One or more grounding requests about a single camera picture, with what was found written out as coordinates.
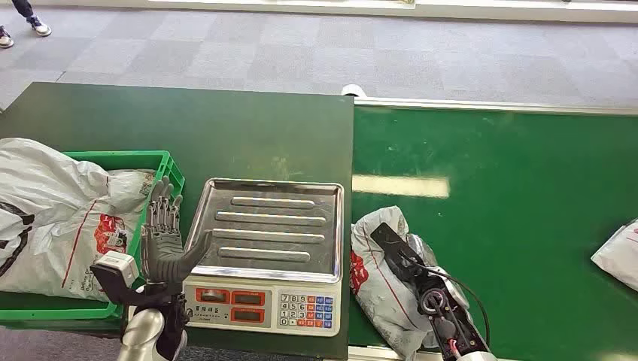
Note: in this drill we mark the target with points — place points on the green plastic crate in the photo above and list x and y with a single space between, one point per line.
149 159

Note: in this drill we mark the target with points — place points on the grey red-print package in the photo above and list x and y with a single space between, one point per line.
379 299

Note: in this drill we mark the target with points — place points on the green conveyor belt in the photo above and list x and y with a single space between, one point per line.
523 199

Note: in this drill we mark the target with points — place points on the long white red-print package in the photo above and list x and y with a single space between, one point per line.
620 256

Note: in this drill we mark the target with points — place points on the person's shoe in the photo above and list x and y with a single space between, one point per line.
5 39
40 27

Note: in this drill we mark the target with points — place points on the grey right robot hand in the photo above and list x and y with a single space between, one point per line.
421 249

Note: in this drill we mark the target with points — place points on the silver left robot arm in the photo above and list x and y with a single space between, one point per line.
144 329

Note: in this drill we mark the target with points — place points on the white conveyor roller end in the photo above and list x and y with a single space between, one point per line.
354 90

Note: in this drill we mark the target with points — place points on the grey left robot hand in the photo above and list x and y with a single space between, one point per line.
162 249

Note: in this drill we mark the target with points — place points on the person's leg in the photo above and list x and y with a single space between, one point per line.
22 7

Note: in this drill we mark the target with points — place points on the silver conveyor side rail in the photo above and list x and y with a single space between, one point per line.
498 106

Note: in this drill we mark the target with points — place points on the steel scale tray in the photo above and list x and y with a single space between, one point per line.
274 224

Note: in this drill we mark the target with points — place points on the white electronic scale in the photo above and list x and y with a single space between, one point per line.
264 306

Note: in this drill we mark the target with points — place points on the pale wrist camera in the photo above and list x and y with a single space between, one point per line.
391 244
117 266

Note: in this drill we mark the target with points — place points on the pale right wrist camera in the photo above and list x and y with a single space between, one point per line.
391 244

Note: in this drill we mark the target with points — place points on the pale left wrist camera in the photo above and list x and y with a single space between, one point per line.
117 266

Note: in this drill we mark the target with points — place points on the large white red-print package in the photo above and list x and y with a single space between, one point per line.
45 209

